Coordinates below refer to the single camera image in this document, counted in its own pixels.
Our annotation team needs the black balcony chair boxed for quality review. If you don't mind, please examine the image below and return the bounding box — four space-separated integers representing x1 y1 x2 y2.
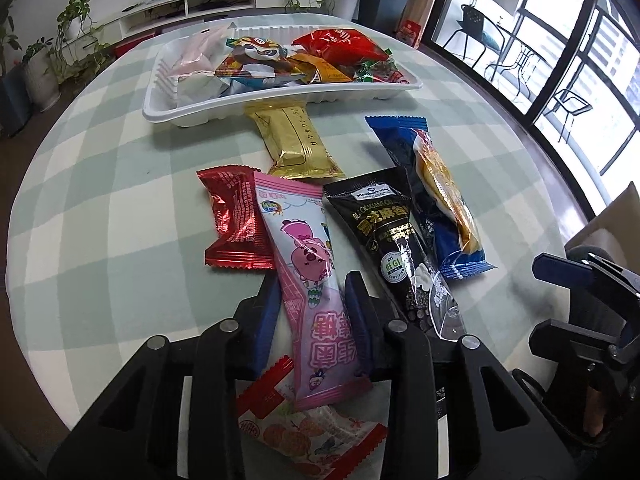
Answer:
545 87 593 143
442 4 516 81

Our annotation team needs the white plastic tray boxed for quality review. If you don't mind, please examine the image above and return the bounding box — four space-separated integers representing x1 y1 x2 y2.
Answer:
142 22 423 128

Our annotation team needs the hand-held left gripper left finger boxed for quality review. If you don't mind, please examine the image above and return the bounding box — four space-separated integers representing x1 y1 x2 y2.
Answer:
47 272 283 480

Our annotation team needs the red paper bag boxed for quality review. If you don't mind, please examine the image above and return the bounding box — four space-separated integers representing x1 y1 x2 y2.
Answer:
395 19 425 48

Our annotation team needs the red foil snack packet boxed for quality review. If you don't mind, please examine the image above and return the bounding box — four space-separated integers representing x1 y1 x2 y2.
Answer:
196 166 276 272

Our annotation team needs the pale pink snack packet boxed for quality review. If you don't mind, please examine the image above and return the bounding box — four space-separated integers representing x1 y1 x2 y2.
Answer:
170 22 236 78

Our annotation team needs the white television cabinet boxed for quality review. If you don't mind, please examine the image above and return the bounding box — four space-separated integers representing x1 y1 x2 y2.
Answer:
97 0 341 43

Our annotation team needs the black snack packet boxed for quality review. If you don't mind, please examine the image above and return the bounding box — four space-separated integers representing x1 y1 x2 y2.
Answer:
322 167 468 343

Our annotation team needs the beige sofa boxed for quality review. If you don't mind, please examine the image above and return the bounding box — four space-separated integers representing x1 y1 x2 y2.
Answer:
565 182 640 261

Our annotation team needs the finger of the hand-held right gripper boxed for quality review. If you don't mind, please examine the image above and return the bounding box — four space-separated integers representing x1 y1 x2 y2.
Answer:
529 317 631 367
531 252 640 306

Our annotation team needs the red white strawberry packet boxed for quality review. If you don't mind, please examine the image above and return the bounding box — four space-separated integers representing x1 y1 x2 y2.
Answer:
235 355 388 480

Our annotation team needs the blue panda snack packet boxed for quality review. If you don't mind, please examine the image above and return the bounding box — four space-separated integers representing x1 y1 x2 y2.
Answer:
215 35 308 86

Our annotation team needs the green checked tablecloth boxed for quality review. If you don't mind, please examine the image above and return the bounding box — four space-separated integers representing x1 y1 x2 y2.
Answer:
7 7 588 431

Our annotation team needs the white snack packet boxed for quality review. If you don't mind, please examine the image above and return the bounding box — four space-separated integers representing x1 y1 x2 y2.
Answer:
177 72 226 106

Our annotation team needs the pink cartoon snack packet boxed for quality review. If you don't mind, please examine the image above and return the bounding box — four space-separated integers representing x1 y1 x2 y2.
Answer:
252 171 373 411

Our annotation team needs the tall plant in blue pot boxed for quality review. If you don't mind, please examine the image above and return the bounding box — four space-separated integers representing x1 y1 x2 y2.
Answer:
0 7 31 138

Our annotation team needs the black wire balcony table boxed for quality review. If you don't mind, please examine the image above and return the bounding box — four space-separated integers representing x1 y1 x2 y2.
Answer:
485 35 551 106

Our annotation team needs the red snack bag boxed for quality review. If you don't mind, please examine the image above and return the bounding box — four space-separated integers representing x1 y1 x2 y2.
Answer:
291 27 393 66

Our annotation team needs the green red candy packet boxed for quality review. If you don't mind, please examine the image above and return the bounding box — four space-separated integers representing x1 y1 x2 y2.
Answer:
352 57 408 85

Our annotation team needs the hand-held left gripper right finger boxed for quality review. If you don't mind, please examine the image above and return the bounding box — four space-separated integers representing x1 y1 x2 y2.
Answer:
342 270 568 480

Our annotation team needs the gold snack packet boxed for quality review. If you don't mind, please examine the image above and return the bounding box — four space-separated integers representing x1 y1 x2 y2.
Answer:
245 100 347 182

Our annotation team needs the plant in ribbed white pot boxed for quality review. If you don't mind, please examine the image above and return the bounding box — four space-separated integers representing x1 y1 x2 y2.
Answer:
20 37 63 113

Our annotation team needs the blue orange snack packet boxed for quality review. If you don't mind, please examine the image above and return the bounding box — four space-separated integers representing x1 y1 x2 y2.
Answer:
365 115 498 281

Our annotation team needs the trailing plant on cabinet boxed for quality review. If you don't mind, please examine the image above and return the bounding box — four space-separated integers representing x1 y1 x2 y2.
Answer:
50 0 116 81

